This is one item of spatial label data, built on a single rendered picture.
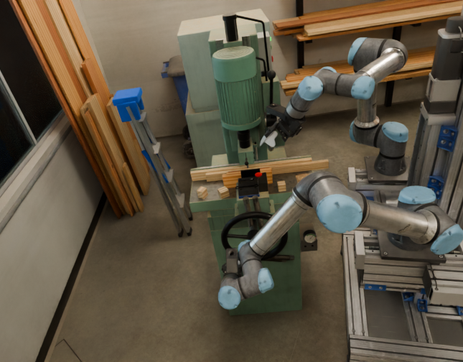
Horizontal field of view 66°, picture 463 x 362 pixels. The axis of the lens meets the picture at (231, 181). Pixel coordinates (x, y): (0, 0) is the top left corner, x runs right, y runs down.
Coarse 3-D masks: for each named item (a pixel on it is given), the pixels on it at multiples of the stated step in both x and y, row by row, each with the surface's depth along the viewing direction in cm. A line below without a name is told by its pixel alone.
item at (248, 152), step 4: (252, 144) 167; (240, 148) 165; (248, 148) 164; (252, 148) 164; (240, 152) 162; (244, 152) 162; (248, 152) 162; (252, 152) 162; (240, 156) 163; (244, 156) 163; (248, 156) 163; (252, 156) 163; (240, 160) 165; (244, 160) 165; (248, 160) 165; (252, 160) 165; (240, 164) 166
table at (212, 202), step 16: (272, 176) 173; (288, 176) 171; (192, 192) 171; (208, 192) 169; (272, 192) 162; (288, 192) 161; (192, 208) 167; (208, 208) 167; (224, 208) 167; (272, 208) 158
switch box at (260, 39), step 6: (258, 36) 166; (258, 42) 165; (270, 42) 165; (258, 48) 167; (264, 48) 166; (270, 48) 167; (264, 54) 168; (270, 54) 168; (270, 60) 170; (270, 66) 171
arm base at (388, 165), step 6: (378, 156) 177; (384, 156) 172; (402, 156) 170; (378, 162) 176; (384, 162) 173; (390, 162) 171; (396, 162) 171; (402, 162) 172; (378, 168) 176; (384, 168) 174; (390, 168) 172; (396, 168) 172; (402, 168) 174; (384, 174) 175; (390, 174) 173; (396, 174) 173
